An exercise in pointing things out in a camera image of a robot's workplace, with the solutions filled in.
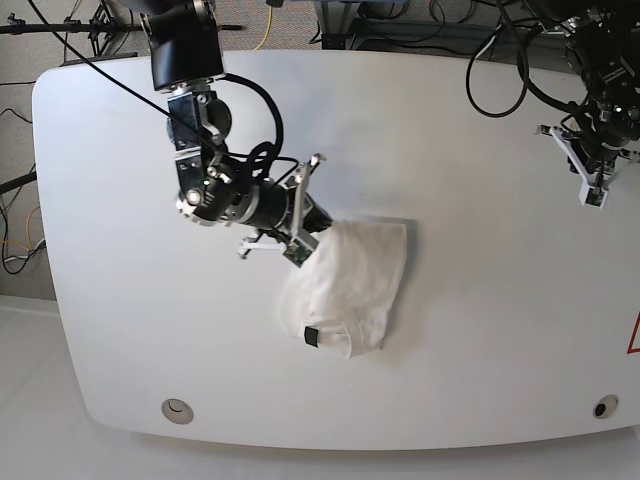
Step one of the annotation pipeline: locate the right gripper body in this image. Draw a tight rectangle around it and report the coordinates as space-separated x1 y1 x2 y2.
237 153 325 259

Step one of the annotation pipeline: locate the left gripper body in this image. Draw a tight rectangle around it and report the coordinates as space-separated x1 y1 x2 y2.
536 125 639 191

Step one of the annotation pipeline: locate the grey metal frame base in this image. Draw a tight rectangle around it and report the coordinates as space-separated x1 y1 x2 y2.
313 0 541 51

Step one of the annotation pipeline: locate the left table cable grommet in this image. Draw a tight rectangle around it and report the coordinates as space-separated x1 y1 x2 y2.
161 398 194 425

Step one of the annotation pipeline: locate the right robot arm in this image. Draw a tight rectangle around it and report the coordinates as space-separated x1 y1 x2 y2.
125 1 333 266

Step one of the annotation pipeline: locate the red triangle warning sticker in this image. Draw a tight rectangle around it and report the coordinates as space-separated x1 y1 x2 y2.
627 313 640 354

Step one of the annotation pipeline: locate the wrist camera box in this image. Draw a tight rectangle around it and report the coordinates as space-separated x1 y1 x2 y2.
283 237 319 267
579 183 609 210

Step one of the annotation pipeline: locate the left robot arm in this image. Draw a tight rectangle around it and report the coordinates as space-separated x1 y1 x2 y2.
470 1 639 207

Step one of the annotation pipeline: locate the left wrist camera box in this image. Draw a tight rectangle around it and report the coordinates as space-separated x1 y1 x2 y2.
579 183 609 210

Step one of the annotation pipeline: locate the white printed T-shirt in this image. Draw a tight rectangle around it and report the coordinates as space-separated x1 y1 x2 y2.
275 215 417 359

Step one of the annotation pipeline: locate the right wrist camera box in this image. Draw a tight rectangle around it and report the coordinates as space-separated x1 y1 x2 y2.
283 237 319 267

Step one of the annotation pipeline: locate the white cable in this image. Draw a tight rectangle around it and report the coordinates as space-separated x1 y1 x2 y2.
470 22 504 61

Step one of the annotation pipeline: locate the black floor cables left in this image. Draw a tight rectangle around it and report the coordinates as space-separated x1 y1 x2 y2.
0 107 39 275

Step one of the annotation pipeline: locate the table cable grommet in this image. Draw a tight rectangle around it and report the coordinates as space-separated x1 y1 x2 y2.
593 394 619 419
161 398 194 425

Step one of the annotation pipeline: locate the right table cable grommet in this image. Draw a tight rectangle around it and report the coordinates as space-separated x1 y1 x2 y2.
593 394 619 419

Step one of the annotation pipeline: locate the yellow cable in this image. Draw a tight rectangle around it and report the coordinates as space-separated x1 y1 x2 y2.
252 7 275 51

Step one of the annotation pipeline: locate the black tripod stand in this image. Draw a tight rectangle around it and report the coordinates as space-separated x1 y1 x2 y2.
1 5 245 65

